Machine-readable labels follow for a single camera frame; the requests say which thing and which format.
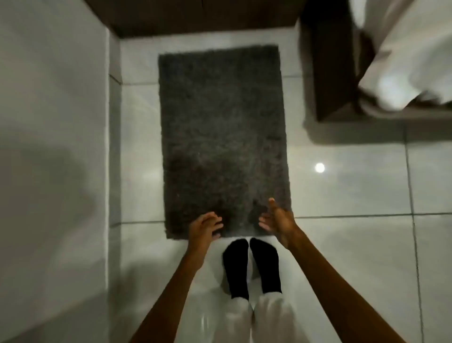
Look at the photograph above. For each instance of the person's left hand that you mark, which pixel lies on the person's left hand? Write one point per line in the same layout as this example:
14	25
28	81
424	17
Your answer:
199	229

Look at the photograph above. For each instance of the person's right hand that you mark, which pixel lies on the person's right hand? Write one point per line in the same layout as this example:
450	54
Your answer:
280	221

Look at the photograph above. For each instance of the person's left fingers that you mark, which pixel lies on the person's left fingers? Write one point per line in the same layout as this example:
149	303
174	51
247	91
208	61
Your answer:
214	224

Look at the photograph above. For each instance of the person's right thumb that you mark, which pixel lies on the person's right thumb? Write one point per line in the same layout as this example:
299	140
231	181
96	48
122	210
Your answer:
272	206

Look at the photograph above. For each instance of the person's left forearm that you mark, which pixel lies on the person's left forearm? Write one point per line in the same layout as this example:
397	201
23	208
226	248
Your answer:
169	296

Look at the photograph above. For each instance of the person's right forearm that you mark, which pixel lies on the person's right forearm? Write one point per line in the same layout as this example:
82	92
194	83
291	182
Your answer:
339	293

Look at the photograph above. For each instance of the person's black left sock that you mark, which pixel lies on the person's black left sock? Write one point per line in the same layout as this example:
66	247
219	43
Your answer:
236	268

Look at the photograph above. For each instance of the person's black sock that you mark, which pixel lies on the person's black sock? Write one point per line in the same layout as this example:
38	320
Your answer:
266	266
236	268

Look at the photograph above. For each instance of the person's black right sock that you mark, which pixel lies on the person's black right sock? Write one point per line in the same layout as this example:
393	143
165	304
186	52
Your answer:
266	266

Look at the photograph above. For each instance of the dark grey shaggy rug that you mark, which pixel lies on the dark grey shaggy rug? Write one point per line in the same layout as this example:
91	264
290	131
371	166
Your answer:
224	141

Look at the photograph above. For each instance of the person's white trousers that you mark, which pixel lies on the person's white trousers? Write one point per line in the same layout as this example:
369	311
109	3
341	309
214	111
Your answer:
254	318

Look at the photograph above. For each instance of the white bed sheet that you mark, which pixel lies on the white bed sheet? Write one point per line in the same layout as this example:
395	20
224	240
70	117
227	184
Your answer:
406	53

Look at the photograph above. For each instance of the dark wooden door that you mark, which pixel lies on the dark wooden door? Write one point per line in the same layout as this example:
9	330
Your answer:
197	16

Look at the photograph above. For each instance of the dark brown bed frame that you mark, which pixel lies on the dark brown bed frame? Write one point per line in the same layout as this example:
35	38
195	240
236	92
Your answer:
339	70

